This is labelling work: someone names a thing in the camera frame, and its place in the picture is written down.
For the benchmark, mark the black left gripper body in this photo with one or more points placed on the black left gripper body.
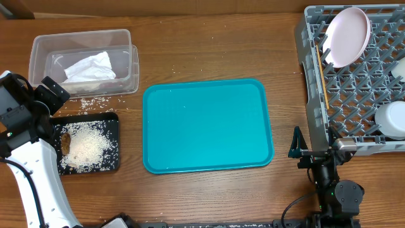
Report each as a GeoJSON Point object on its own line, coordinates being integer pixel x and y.
{"type": "Point", "coordinates": [54, 104]}

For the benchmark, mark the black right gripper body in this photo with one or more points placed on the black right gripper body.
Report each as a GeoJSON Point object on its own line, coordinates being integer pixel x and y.
{"type": "Point", "coordinates": [311, 159]}

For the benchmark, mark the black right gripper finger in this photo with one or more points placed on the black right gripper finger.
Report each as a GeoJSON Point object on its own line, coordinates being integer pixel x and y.
{"type": "Point", "coordinates": [333, 134]}
{"type": "Point", "coordinates": [298, 146]}

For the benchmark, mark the white napkin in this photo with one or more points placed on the white napkin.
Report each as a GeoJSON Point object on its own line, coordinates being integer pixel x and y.
{"type": "Point", "coordinates": [93, 68]}

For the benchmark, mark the grey bowl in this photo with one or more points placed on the grey bowl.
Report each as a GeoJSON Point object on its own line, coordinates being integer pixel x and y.
{"type": "Point", "coordinates": [390, 118]}

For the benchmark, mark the wooden chopstick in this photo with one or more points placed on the wooden chopstick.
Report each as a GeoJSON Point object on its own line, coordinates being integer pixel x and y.
{"type": "Point", "coordinates": [322, 78]}

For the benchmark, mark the white paper cup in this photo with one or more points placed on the white paper cup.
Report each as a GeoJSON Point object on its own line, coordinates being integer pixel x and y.
{"type": "Point", "coordinates": [399, 70]}

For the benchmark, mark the large white plate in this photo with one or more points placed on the large white plate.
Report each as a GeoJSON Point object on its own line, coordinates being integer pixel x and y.
{"type": "Point", "coordinates": [348, 35]}

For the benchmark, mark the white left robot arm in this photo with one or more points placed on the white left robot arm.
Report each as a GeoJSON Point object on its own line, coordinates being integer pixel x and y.
{"type": "Point", "coordinates": [26, 134]}

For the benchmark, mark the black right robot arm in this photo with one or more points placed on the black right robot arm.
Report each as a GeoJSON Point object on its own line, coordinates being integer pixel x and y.
{"type": "Point", "coordinates": [339, 200]}

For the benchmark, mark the grey dishwasher rack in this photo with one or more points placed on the grey dishwasher rack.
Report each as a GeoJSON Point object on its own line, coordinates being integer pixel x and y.
{"type": "Point", "coordinates": [354, 92]}

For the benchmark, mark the scattered rice grains on table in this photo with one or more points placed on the scattered rice grains on table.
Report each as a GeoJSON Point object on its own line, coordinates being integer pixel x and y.
{"type": "Point", "coordinates": [101, 104]}

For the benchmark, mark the brown food scrap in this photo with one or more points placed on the brown food scrap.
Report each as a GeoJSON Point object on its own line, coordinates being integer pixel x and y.
{"type": "Point", "coordinates": [65, 143]}

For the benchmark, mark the clear plastic bin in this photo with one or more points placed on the clear plastic bin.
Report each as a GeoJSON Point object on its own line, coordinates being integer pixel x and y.
{"type": "Point", "coordinates": [52, 54]}

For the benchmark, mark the black plastic tray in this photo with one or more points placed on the black plastic tray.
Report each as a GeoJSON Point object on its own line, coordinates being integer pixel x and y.
{"type": "Point", "coordinates": [95, 142]}

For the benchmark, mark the rice pile on tray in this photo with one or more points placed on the rice pile on tray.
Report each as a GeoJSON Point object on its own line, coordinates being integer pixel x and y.
{"type": "Point", "coordinates": [88, 147]}

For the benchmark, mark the teal serving tray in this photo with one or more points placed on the teal serving tray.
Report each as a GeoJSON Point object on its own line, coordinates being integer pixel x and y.
{"type": "Point", "coordinates": [205, 126]}

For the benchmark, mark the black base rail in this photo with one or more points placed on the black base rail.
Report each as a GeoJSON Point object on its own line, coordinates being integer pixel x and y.
{"type": "Point", "coordinates": [290, 223]}

